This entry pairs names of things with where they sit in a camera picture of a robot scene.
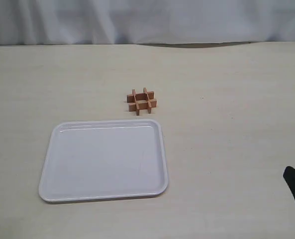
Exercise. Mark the white rectangular plastic tray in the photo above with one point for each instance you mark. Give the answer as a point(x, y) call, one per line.
point(104, 160)

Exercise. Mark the white backdrop curtain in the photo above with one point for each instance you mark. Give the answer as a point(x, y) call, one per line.
point(34, 22)

